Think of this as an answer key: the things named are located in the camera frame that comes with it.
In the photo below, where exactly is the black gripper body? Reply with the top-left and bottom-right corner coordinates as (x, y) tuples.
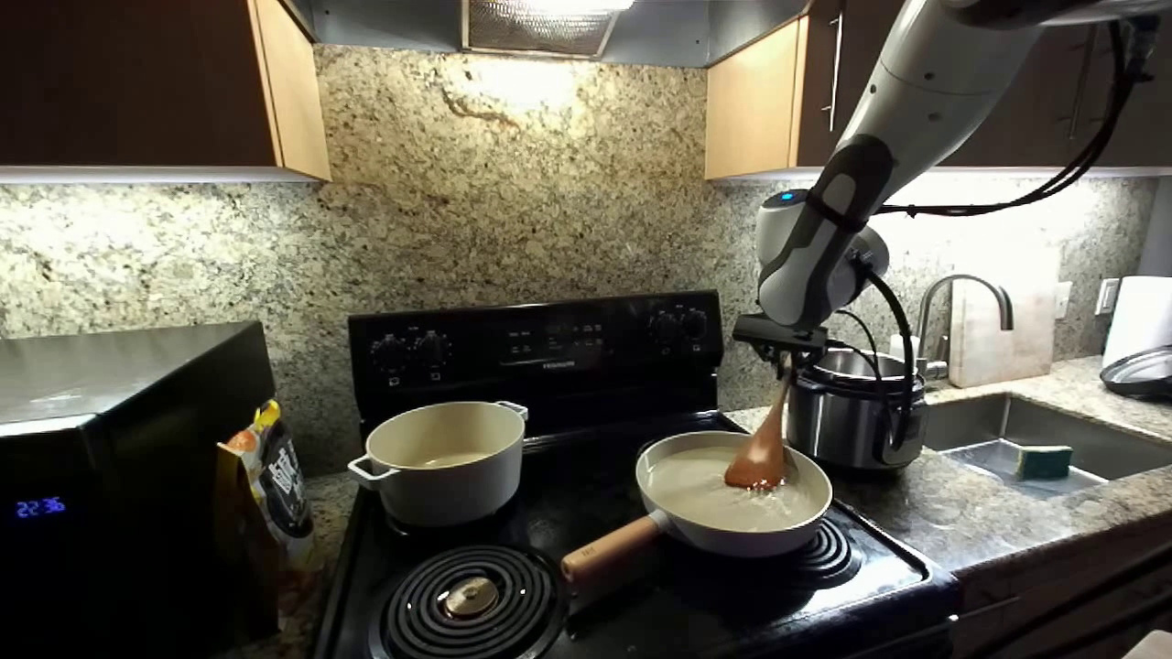
(734, 316), (832, 368)

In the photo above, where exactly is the wooden spoon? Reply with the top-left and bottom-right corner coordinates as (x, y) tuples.
(727, 374), (790, 492)

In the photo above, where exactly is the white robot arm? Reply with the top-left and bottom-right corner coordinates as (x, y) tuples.
(734, 0), (1172, 368)

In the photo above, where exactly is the stainless steel pressure cooker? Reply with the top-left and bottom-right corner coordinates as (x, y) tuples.
(789, 349), (924, 474)

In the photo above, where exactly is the soap dispenser bottle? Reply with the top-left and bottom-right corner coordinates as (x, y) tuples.
(888, 328), (918, 363)

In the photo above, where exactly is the stone cutting board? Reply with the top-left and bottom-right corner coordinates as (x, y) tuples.
(948, 283), (1054, 388)

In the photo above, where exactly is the black electric stove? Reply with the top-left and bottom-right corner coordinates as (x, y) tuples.
(312, 289), (959, 659)

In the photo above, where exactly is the stainless steel sink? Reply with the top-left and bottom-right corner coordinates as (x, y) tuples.
(918, 397), (1172, 496)

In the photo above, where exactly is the chrome kitchen faucet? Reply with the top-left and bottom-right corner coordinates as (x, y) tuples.
(917, 270), (1015, 388)

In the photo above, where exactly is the dark right upper cabinet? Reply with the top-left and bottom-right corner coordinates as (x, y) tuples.
(702, 0), (1172, 181)

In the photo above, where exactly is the dark cabinet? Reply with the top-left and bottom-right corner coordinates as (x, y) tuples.
(702, 0), (1172, 181)
(0, 0), (331, 183)

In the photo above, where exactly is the green sponge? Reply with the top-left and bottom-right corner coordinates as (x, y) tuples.
(1017, 448), (1075, 479)

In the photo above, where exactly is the black object by sink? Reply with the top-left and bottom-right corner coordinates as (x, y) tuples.
(1099, 343), (1172, 404)

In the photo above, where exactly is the range hood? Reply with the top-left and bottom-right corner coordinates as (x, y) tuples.
(281, 0), (808, 69)

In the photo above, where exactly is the snack bag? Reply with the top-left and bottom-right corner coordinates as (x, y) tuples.
(218, 398), (314, 576)

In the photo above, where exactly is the black microwave oven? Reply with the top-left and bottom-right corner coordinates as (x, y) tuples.
(0, 324), (275, 659)

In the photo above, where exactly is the dark left upper cabinet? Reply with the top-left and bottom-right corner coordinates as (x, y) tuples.
(0, 0), (331, 183)

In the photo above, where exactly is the white frying pan wooden handle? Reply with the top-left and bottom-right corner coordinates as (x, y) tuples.
(561, 432), (835, 584)

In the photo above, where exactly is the white pot with handles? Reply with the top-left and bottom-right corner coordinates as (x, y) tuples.
(349, 398), (529, 526)

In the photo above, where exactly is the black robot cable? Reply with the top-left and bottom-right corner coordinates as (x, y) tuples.
(838, 14), (1166, 463)

